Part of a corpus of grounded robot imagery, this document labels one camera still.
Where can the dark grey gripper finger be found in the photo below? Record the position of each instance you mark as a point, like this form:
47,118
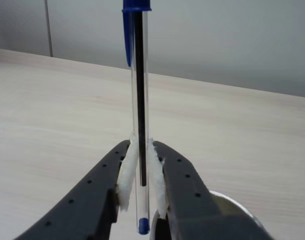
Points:
190,195
87,195

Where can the blue capped clear ballpoint pen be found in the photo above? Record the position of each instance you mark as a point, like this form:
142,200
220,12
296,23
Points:
141,100

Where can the silver metal cup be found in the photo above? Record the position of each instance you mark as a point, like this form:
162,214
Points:
232,202

